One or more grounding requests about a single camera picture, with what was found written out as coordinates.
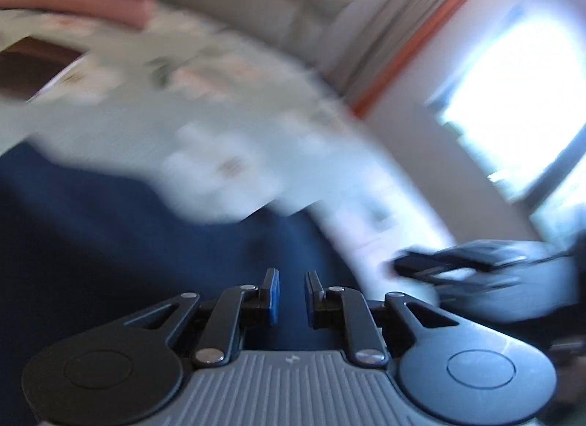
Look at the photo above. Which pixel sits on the dark tablet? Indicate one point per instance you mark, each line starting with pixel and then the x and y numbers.
pixel 32 67

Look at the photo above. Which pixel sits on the orange curtain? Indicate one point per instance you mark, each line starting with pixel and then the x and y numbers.
pixel 421 37

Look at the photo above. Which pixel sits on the navy striped zip hoodie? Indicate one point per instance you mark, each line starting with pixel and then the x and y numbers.
pixel 91 247

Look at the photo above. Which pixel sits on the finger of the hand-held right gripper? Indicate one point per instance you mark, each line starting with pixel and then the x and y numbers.
pixel 430 263

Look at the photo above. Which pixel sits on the floral quilted bedspread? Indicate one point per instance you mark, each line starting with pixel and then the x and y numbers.
pixel 219 110

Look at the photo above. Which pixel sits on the bright window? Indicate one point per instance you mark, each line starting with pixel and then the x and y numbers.
pixel 517 101

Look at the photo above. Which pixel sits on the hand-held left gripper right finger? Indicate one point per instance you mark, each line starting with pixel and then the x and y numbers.
pixel 309 298

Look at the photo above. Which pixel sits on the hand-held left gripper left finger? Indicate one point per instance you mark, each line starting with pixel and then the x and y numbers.
pixel 274 298

